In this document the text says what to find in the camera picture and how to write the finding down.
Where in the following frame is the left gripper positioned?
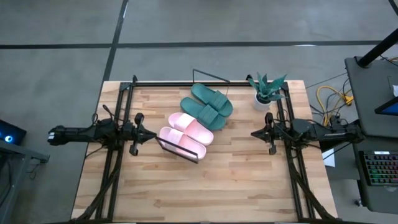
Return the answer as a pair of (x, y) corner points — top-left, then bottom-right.
(123, 112), (157, 157)

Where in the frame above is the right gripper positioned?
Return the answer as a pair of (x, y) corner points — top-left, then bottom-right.
(251, 112), (294, 156)

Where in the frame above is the pink slide sandal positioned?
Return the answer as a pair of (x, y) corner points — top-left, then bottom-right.
(158, 126), (207, 161)
(167, 112), (215, 147)

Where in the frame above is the green slide sandal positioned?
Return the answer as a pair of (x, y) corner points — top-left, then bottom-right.
(179, 96), (228, 131)
(190, 82), (234, 118)

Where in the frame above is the black-framed wooden shelf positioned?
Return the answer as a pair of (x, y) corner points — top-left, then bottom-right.
(154, 68), (231, 165)

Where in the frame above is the green plant in white pot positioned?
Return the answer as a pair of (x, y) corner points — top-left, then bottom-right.
(248, 72), (289, 113)

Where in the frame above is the white paper sheet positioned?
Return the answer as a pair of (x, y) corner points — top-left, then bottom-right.
(321, 147), (337, 168)

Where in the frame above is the backlit black keyboard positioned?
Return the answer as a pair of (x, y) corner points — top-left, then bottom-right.
(358, 150), (398, 188)

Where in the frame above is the grey keyboard desk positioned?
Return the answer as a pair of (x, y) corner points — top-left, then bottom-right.
(350, 133), (398, 216)

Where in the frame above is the blue-lit screen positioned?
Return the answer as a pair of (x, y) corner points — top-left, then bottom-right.
(374, 96), (398, 117)

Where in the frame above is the grey metal cart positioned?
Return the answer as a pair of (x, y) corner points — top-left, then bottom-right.
(0, 139), (51, 223)

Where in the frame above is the black computer with blue light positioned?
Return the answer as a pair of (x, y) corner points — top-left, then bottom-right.
(0, 119), (28, 146)

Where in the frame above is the black pole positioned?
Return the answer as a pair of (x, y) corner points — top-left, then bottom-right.
(356, 27), (398, 68)

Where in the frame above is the black metal rig frame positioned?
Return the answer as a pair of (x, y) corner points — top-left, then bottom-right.
(71, 74), (337, 223)

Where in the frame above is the yellow cable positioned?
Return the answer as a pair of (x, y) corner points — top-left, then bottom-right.
(316, 85), (354, 126)

